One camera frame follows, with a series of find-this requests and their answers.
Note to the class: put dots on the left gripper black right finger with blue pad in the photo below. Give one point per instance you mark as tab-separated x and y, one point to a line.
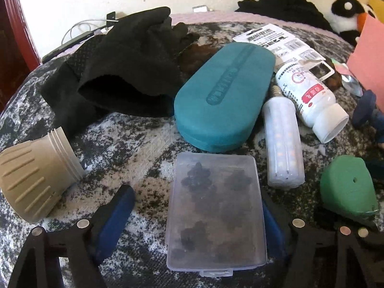
343	251

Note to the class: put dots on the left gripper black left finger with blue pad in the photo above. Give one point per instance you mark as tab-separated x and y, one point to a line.
86	244

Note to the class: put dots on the green plastic piece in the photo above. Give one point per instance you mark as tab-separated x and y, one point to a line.
346	188

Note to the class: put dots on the beige ribbed plastic cup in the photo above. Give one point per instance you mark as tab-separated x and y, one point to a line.
35	173

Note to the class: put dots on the white LED corn bulb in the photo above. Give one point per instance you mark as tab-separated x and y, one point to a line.
283	143

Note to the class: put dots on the clear plastic storage box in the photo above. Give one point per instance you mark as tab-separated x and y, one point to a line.
215	221

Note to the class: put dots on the dark blue toy figure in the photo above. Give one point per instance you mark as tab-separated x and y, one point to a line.
367	112

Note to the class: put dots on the white pill bottle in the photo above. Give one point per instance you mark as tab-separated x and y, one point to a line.
315	104

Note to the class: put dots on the black glove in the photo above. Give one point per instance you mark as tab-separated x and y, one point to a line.
133	69

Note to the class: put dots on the teal glasses case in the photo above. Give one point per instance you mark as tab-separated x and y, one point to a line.
217	107

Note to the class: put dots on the black and white blanket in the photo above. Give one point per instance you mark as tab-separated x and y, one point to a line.
142	151

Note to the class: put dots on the black phone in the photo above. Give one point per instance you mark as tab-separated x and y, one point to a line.
67	45

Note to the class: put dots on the pink cardboard box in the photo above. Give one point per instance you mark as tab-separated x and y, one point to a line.
366	63

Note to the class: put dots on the dark red wooden door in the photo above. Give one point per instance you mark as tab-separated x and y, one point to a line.
19	56

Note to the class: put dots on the brown hair clump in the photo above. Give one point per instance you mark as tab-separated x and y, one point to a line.
195	56

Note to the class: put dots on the white barcode packaging card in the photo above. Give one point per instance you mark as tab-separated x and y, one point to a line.
287	48

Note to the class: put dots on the panda plush toy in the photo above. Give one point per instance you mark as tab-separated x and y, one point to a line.
347	19

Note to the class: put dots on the pink quilted bedsheet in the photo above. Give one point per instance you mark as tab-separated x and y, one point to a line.
225	18

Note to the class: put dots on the yellow pillow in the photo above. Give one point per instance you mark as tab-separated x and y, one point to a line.
378	8

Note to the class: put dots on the black clothing pile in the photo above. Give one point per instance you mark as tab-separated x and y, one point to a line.
298	11

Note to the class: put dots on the small white charger plug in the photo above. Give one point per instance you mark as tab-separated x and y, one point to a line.
201	8

